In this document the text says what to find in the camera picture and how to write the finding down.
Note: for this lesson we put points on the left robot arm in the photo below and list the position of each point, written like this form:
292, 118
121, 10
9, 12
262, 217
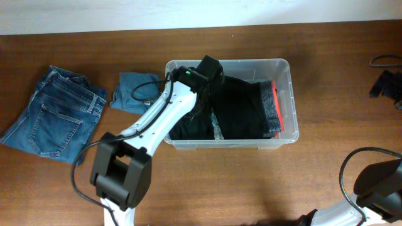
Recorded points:
121, 172

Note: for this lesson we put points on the black garment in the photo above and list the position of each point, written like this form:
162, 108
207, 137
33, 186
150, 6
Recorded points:
197, 126

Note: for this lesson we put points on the light blue jeans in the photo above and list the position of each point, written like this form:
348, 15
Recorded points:
217, 131

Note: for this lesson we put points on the black shorts with red waistband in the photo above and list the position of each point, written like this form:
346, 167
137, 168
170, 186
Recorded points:
247, 110

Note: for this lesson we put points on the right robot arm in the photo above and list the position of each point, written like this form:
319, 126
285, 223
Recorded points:
376, 196

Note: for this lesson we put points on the dark blue folded jeans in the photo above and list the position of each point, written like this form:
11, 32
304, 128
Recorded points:
60, 118

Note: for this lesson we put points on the clear plastic storage bin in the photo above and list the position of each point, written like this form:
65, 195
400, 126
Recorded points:
253, 71

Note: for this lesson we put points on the small blue folded garment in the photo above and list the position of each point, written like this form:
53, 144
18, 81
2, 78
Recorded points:
136, 92

